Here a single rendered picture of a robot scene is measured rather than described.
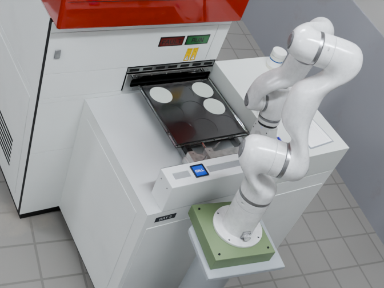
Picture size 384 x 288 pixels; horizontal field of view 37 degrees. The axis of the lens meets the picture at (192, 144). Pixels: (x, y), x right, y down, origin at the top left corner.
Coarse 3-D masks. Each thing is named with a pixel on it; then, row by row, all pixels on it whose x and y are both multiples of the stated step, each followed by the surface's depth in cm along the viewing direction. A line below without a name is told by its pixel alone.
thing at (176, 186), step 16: (208, 160) 218; (224, 160) 221; (160, 176) 209; (176, 176) 208; (192, 176) 210; (208, 176) 212; (224, 176) 215; (240, 176) 221; (160, 192) 211; (176, 192) 206; (192, 192) 212; (208, 192) 218; (224, 192) 224; (160, 208) 212; (176, 208) 215
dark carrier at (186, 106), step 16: (176, 96) 249; (192, 96) 252; (160, 112) 238; (176, 112) 241; (192, 112) 244; (208, 112) 248; (224, 112) 251; (176, 128) 234; (192, 128) 237; (208, 128) 240; (224, 128) 244; (240, 128) 247
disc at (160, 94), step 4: (152, 88) 247; (156, 88) 248; (160, 88) 249; (164, 88) 250; (152, 92) 245; (156, 92) 246; (160, 92) 247; (164, 92) 248; (168, 92) 249; (152, 96) 243; (156, 96) 244; (160, 96) 245; (164, 96) 246; (168, 96) 247; (172, 96) 248; (156, 100) 242; (160, 100) 243; (164, 100) 244; (168, 100) 245
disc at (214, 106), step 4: (208, 100) 253; (212, 100) 254; (216, 100) 255; (204, 104) 251; (208, 104) 251; (212, 104) 252; (216, 104) 253; (220, 104) 254; (208, 108) 249; (212, 108) 250; (216, 108) 251; (220, 108) 252; (224, 108) 253; (212, 112) 248; (216, 112) 249; (220, 112) 250
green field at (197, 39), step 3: (195, 36) 245; (198, 36) 246; (201, 36) 247; (204, 36) 247; (207, 36) 249; (189, 39) 245; (192, 39) 245; (195, 39) 246; (198, 39) 247; (201, 39) 248; (204, 39) 249; (207, 39) 250; (186, 42) 245; (189, 42) 246; (192, 42) 247; (195, 42) 248; (198, 42) 249; (201, 42) 250; (204, 42) 250
